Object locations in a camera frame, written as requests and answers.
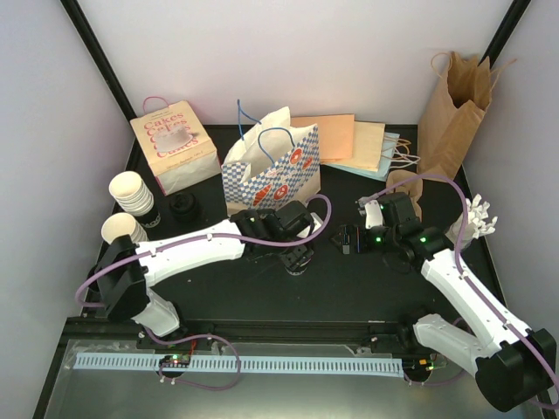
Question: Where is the single black-sleeved paper cup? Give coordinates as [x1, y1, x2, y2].
[283, 258, 311, 276]

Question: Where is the blue checkered paper bag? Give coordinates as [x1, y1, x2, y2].
[222, 106, 321, 216]

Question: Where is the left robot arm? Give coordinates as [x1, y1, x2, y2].
[90, 201, 323, 348]

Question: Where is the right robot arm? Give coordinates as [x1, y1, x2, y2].
[356, 192, 558, 412]

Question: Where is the black coffee cup lids stack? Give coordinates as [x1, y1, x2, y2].
[169, 192, 200, 223]

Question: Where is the light blue flat paper bag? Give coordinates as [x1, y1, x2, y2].
[327, 132, 420, 181]

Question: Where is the orange flat paper bag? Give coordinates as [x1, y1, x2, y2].
[291, 114, 355, 162]

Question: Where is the tan flat paper bag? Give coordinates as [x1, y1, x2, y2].
[323, 121, 385, 171]

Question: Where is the Cakes printed paper bag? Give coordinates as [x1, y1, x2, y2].
[130, 100, 221, 196]

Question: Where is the standing brown paper bag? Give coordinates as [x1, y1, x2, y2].
[418, 52, 509, 179]

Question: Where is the far paper cup stack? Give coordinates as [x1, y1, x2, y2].
[108, 171, 161, 229]

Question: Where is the paper cup stack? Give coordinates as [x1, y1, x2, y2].
[108, 171, 161, 229]
[100, 212, 148, 244]

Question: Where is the near paper cup stack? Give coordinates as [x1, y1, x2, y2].
[100, 212, 148, 244]

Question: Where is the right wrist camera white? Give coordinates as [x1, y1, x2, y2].
[356, 196, 383, 230]

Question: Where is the light blue cable duct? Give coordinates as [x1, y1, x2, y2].
[73, 353, 404, 378]

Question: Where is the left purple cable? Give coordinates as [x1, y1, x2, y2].
[74, 194, 333, 390]

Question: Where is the right black frame post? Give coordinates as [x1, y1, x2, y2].
[479, 0, 531, 67]

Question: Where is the black frame post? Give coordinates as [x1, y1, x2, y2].
[59, 0, 137, 121]
[479, 0, 531, 67]

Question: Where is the left black frame post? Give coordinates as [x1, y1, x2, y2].
[59, 0, 137, 121]

